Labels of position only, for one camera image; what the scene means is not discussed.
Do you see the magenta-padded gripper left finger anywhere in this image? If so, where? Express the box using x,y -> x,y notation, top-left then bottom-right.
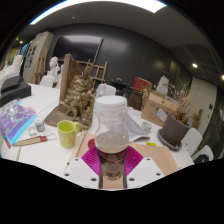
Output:
62,145 -> 104,190

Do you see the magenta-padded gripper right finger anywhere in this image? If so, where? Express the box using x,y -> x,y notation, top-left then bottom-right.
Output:
123,145 -> 166,190

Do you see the clear white-capped drink bottle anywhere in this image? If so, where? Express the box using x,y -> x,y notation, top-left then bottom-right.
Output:
93,95 -> 130,182

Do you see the flat round red coaster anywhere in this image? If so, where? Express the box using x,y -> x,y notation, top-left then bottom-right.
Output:
87,138 -> 97,150

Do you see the yellow-green mug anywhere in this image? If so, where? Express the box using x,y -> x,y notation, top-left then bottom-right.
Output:
56,119 -> 82,150

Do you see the small glass jar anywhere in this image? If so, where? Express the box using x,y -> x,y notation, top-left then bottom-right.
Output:
140,121 -> 153,133

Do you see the grey newspaper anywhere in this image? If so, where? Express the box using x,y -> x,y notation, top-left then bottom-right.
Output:
123,106 -> 151,143

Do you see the white chair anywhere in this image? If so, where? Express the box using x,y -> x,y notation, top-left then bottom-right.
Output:
181,127 -> 203,158
193,144 -> 214,164
39,75 -> 55,88
95,83 -> 117,99

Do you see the wooden scraper with red band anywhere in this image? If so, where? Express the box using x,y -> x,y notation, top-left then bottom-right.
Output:
12,132 -> 58,148

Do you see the small white-lidded paint jar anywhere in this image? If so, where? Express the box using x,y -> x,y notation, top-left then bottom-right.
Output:
34,117 -> 46,133

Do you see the thin wooden stick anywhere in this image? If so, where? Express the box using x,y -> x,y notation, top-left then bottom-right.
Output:
15,146 -> 23,163

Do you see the brown cardboard box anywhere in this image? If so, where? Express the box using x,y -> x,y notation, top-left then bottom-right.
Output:
140,89 -> 179,128

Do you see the golden sculpture on wooden base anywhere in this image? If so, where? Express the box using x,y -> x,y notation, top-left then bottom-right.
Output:
44,53 -> 97,130

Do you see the white plaster figure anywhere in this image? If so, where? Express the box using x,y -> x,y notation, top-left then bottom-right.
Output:
156,75 -> 170,96

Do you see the red box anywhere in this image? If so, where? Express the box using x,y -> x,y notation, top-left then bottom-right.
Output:
132,76 -> 150,93

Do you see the black flat box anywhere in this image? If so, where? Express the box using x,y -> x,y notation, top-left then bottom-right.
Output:
0,81 -> 33,108
0,75 -> 22,94

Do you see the wooden easel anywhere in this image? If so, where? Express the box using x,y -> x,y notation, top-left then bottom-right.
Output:
85,59 -> 109,88
34,49 -> 48,84

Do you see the white plaster bust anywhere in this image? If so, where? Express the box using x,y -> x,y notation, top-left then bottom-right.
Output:
48,56 -> 61,79

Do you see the beige cabinet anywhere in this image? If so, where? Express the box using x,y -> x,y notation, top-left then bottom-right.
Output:
22,31 -> 54,84

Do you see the long ceiling light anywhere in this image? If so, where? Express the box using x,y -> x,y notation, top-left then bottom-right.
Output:
29,0 -> 168,26

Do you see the white tape ring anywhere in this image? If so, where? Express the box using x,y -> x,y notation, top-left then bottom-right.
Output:
27,125 -> 38,137

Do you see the black wall screen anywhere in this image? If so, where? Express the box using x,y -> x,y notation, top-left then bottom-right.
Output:
51,34 -> 104,64

